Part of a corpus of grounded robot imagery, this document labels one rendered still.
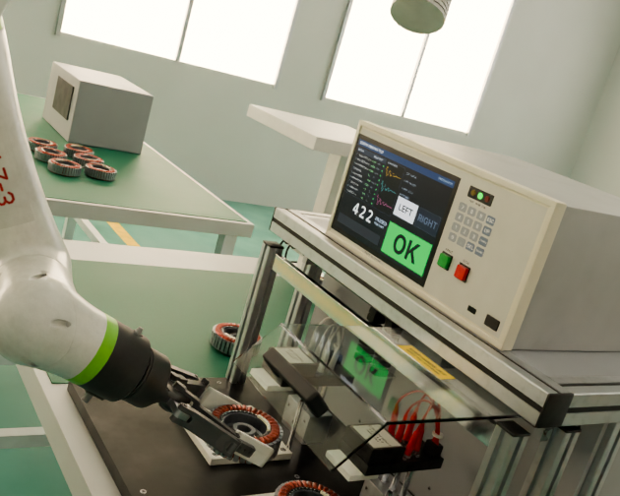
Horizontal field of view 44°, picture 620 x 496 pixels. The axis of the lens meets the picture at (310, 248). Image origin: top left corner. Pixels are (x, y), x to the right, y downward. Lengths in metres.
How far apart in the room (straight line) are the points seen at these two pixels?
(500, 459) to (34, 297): 0.58
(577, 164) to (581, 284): 7.81
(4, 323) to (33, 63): 4.77
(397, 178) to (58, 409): 0.66
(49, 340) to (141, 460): 0.36
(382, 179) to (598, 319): 0.39
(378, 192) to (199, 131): 4.91
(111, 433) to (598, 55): 7.86
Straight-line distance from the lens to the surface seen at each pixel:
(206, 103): 6.08
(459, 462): 1.27
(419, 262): 1.15
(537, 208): 1.02
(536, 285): 1.03
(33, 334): 0.92
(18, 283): 0.94
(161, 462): 1.22
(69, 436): 1.28
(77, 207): 2.51
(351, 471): 1.12
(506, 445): 0.98
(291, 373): 0.90
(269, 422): 1.15
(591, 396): 1.02
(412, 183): 1.18
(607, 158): 8.69
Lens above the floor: 1.42
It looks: 15 degrees down
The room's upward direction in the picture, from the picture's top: 17 degrees clockwise
